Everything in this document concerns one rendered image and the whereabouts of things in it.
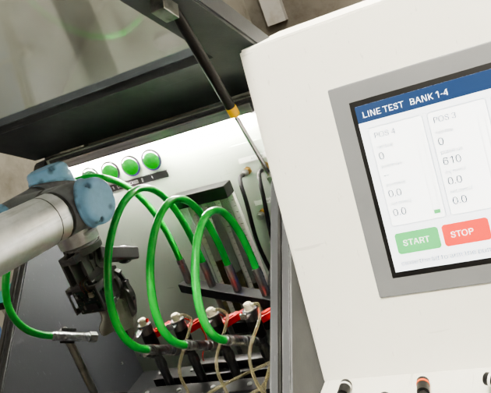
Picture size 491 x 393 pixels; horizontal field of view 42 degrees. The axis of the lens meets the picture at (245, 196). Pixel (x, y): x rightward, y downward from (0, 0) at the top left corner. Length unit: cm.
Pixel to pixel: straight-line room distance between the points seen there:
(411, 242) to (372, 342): 19
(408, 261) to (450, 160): 17
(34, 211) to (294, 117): 44
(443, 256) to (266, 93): 39
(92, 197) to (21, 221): 12
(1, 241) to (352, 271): 55
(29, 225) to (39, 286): 65
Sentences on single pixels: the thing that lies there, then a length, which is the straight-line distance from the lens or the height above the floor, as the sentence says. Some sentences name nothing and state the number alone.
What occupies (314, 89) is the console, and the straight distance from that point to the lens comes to 105.
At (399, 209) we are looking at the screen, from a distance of 103.
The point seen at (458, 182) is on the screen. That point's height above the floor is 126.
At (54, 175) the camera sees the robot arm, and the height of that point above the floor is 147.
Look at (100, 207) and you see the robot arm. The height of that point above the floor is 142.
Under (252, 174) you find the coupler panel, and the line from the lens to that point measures 136.
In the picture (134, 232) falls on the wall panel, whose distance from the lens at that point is 157.
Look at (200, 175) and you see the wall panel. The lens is 142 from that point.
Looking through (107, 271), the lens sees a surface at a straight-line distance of 110.
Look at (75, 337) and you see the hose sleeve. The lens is 132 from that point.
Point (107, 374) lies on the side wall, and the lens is 169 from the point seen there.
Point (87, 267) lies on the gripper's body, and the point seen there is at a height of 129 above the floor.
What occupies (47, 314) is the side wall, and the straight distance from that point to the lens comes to 155.
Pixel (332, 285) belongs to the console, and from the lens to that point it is 109.
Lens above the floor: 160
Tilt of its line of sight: 15 degrees down
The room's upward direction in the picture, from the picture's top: 21 degrees counter-clockwise
